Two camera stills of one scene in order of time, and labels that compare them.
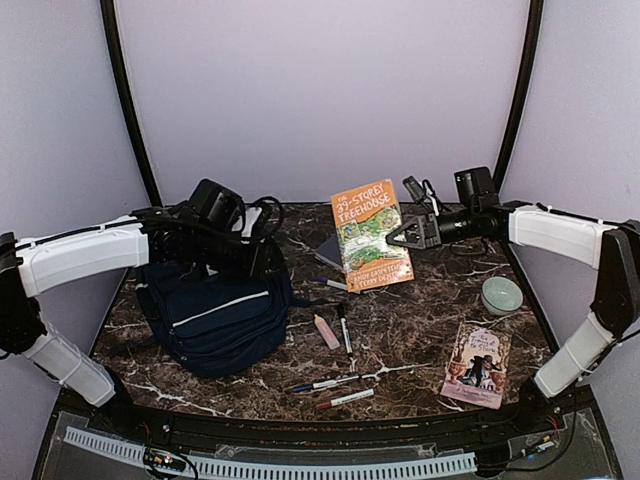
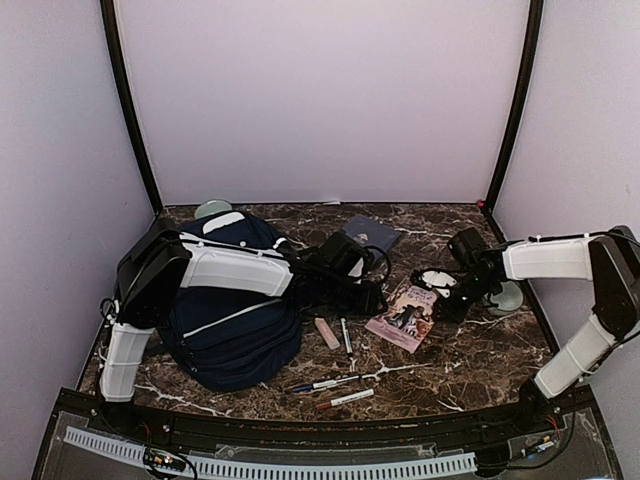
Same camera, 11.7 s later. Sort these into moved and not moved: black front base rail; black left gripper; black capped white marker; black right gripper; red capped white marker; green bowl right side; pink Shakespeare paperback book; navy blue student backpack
Moved: black left gripper; black right gripper; pink Shakespeare paperback book; navy blue student backpack
Not moved: red capped white marker; black front base rail; black capped white marker; green bowl right side
